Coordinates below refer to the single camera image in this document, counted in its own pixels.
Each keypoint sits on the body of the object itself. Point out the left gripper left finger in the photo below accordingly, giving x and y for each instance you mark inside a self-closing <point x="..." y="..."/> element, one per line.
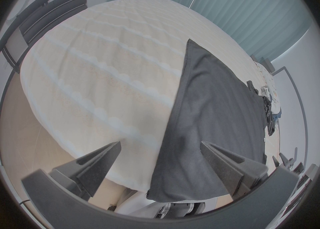
<point x="100" y="170"/>

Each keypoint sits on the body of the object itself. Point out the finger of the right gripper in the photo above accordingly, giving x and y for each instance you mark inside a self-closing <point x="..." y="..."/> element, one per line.
<point x="284" y="160"/>
<point x="275" y="162"/>

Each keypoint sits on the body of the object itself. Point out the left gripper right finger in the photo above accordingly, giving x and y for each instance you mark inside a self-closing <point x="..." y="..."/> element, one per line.
<point x="225" y="170"/>

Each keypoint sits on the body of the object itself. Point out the black T-shirt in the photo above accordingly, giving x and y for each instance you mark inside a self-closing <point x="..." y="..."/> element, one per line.
<point x="205" y="113"/>

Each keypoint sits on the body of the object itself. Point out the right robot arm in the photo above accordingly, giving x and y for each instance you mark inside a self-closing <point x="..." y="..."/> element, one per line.
<point x="300" y="167"/>

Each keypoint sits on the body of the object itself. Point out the pile of clothes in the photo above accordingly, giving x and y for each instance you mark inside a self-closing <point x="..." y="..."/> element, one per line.
<point x="276" y="116"/>

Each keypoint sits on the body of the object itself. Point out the bed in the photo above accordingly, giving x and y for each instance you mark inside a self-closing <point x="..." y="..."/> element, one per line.
<point x="87" y="73"/>

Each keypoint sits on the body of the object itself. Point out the black shiny garment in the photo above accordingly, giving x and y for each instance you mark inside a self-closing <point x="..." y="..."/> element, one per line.
<point x="271" y="128"/>

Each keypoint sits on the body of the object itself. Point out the white printed pillow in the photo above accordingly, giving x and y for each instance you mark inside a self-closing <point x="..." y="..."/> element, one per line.
<point x="268" y="80"/>

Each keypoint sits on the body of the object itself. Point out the grey bedside table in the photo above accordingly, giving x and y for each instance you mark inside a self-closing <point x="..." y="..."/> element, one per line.
<point x="267" y="65"/>

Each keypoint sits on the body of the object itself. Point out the black chest of drawers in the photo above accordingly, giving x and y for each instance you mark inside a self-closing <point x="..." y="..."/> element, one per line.
<point x="50" y="15"/>

